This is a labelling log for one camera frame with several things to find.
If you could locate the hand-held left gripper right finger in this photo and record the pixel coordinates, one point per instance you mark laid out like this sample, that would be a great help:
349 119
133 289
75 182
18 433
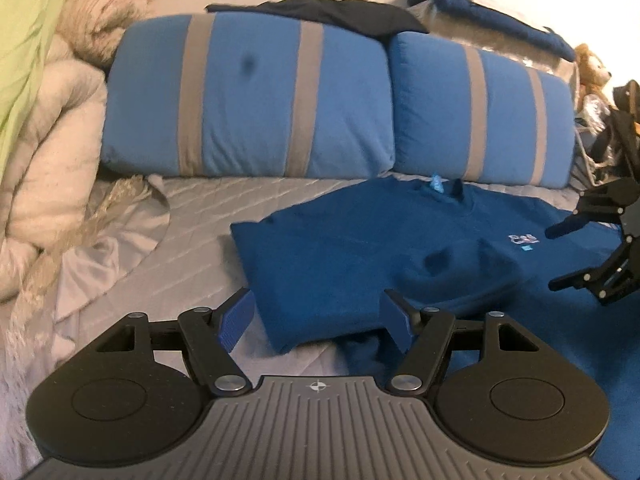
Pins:
397 320

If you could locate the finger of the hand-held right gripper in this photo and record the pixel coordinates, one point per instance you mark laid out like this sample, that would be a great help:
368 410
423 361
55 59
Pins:
615 275
600 205

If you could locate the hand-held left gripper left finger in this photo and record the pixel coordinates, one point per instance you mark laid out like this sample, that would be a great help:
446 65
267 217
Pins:
235 320

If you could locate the blue sweatshirt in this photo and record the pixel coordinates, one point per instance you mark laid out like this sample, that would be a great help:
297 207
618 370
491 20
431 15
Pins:
350 260

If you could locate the grey quilted bedspread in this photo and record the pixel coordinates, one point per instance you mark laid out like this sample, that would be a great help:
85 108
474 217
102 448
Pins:
200 270

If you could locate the black bag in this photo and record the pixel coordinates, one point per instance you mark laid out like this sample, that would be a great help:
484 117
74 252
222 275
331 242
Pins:
620 130

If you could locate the shiny silver item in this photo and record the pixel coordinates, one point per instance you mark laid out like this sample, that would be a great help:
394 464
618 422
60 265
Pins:
592 115

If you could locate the brown teddy bear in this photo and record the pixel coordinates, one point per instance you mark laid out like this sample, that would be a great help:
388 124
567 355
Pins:
590 67

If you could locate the grey satin lace-trimmed sheet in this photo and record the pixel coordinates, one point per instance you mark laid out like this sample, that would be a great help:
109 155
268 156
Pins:
115 240

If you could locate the blue grey-striped pillow dark spot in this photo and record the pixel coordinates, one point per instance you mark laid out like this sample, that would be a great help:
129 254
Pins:
240 110

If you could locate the dark blue garment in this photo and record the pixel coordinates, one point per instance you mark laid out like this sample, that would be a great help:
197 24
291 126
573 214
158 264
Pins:
475 10

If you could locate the white comforter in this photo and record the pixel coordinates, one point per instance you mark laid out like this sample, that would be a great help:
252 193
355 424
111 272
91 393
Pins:
50 160

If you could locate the black garment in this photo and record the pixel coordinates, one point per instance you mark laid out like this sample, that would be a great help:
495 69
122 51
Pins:
340 12

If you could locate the beige fluffy blanket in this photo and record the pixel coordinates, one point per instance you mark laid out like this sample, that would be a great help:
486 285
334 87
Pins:
100 20

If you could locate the light green quilt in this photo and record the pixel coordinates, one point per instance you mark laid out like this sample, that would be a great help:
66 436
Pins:
30 35

